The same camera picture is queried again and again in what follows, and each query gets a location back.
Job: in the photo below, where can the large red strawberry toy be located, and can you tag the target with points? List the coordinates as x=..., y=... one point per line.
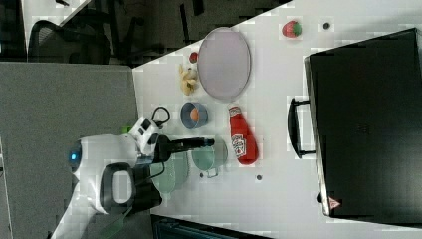
x=292, y=29

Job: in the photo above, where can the orange ball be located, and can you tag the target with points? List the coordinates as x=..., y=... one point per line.
x=194, y=115

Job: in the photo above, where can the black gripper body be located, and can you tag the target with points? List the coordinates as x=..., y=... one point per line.
x=164, y=147

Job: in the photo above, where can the round grey plate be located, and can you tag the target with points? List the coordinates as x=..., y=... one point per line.
x=224, y=64

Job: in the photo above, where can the green strainer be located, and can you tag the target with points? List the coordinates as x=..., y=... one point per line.
x=171, y=175

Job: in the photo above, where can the blue bowl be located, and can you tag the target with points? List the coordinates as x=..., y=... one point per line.
x=186, y=119

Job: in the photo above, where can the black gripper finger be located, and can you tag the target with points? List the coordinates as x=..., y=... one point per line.
x=195, y=142

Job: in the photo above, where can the grey partition panel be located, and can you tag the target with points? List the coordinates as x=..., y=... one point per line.
x=45, y=110

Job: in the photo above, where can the black toaster oven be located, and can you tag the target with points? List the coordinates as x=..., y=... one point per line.
x=365, y=105

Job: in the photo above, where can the red plush ketchup bottle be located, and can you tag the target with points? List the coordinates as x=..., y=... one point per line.
x=243, y=140

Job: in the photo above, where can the small red strawberry toy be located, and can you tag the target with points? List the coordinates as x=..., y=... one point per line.
x=193, y=58

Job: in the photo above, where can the yellow banana peel toy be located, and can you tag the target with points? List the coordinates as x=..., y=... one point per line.
x=188, y=80

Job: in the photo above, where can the black office chair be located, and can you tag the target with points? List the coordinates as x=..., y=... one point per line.
x=50, y=43

